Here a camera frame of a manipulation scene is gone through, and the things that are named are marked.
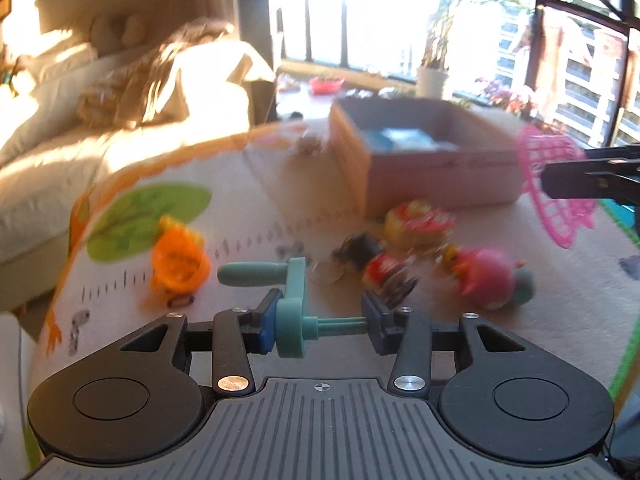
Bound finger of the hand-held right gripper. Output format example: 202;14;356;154
542;145;640;206

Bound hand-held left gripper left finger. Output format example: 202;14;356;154
117;289;282;395

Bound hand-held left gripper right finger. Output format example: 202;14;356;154
361;292;526;393

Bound teal toy crank handle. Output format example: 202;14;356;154
217;257;368;358

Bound pink plastic toy basket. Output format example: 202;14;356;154
517;125;598;251

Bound orange plastic toy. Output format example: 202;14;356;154
150;215;212;293

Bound pink and teal toy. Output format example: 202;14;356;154
442;245;536;311

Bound cardboard box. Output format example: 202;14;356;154
327;97;526;216

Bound small red toy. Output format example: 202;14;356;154
362;252;418;306

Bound small dark toy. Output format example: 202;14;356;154
332;232;386;273

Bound red and yellow toy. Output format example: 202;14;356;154
384;200;456;248

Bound orange hanging baby clothes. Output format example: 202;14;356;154
517;9;593;123

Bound printed play mat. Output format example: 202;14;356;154
25;110;640;411

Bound white plant pot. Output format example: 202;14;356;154
416;66;451;99

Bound blue and white book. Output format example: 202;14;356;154
362;127;458;156

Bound small beige toy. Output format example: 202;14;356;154
297;134;325;157

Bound palm plant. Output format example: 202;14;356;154
422;0;521;68

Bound red plastic basin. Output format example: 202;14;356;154
309;76;346;95

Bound beige crumpled blanket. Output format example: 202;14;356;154
75;19;251;131

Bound bed with beige blanket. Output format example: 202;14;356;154
0;35;276;311

